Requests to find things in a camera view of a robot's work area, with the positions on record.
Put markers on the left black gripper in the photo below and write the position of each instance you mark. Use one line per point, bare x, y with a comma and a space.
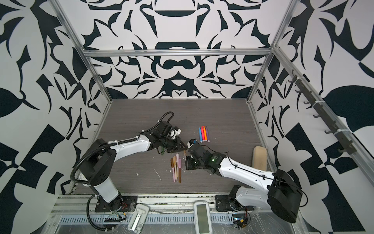
177, 148

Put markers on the purple marker pen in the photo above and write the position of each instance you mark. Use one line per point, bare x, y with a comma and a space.
208, 138

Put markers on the red pink marker pen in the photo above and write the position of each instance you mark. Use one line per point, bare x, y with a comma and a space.
202, 133

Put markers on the blue marker pen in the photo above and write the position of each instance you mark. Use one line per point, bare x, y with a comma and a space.
200, 135

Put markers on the orange marker pen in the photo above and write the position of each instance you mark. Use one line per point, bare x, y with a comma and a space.
204, 132

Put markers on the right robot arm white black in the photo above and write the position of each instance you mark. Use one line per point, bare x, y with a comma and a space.
275, 191

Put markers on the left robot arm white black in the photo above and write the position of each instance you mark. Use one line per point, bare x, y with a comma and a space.
94, 168

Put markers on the light pink marker pen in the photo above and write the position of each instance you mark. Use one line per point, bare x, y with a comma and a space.
177, 156

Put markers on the gold tan marker pen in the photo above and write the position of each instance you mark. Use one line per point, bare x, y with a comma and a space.
175, 166

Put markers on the dark brown marker pen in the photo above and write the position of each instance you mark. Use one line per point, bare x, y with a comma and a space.
172, 164

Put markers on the beige whiteboard eraser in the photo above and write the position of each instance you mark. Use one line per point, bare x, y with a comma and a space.
259, 158

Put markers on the white handheld display device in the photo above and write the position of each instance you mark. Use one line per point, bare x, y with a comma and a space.
202, 219

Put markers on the small green led circuit board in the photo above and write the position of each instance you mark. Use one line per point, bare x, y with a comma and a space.
241, 220

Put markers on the white grey remote device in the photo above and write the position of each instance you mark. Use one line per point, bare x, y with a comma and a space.
138, 218

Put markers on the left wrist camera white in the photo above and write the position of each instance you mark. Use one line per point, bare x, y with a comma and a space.
174, 132

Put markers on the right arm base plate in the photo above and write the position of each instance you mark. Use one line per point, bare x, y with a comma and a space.
224, 203

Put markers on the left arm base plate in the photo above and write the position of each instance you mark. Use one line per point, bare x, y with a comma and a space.
118, 204

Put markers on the aluminium frame front rail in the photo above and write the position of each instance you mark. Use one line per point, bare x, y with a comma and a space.
158, 203

